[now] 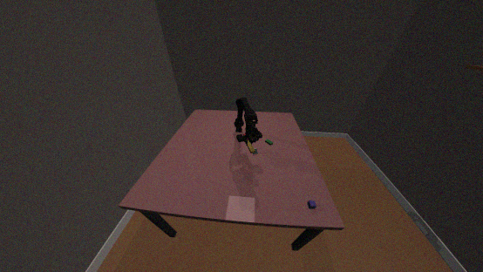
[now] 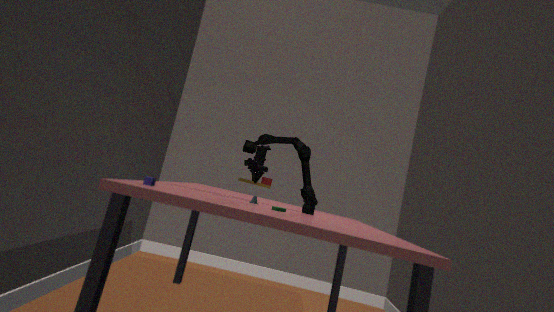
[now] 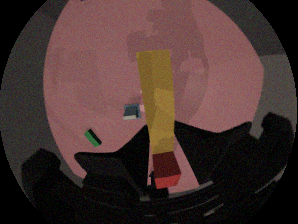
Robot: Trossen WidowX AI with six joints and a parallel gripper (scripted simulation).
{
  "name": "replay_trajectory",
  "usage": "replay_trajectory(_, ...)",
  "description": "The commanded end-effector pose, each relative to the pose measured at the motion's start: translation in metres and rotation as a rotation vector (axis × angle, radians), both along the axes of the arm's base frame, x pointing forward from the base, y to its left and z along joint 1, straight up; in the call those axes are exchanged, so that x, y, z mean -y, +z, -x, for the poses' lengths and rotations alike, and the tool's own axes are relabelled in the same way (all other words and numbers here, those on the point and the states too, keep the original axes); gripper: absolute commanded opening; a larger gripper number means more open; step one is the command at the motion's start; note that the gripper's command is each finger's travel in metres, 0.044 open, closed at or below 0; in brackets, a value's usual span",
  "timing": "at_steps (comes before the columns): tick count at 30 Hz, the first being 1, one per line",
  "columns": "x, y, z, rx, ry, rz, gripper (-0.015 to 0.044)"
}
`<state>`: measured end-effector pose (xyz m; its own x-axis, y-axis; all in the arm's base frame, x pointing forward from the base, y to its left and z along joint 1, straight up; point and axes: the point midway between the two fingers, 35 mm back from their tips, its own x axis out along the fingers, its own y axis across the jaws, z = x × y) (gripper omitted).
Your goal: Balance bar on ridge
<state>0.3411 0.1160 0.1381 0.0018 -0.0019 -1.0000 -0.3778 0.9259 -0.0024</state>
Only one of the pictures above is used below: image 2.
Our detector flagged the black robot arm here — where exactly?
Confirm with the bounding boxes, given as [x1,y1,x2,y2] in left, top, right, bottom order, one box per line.
[243,134,318,215]

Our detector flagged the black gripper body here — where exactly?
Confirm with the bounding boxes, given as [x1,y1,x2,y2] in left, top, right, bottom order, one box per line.
[248,155,268,172]

